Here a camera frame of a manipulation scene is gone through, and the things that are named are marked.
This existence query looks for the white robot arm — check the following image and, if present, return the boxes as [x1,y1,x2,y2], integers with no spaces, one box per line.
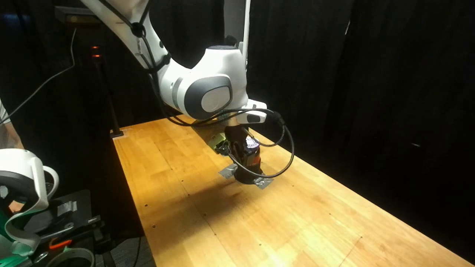
[81,0,250,126]

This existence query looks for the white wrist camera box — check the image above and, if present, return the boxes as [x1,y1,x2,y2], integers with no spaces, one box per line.
[227,99,267,126]

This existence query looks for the dark upside-down cup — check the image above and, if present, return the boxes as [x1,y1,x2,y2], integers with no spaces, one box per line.
[234,136,261,183]

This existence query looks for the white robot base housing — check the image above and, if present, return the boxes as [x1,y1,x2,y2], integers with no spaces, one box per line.
[0,97,60,249]

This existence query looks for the left grey tape piece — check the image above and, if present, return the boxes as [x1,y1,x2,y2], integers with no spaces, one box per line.
[219,163,237,177]

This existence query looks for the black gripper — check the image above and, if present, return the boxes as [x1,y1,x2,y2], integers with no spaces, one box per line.
[212,126,247,157]

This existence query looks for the white metal pole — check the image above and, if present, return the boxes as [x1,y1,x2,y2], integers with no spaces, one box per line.
[242,0,250,53]

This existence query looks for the orange-handled tool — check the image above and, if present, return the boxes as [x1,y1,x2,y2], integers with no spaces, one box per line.
[47,238,72,250]

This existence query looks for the right grey tape piece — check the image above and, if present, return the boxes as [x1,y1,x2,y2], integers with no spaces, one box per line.
[253,176,271,189]

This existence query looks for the grey tape piece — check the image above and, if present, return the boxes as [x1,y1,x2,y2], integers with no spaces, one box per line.
[253,176,271,189]
[219,163,237,177]

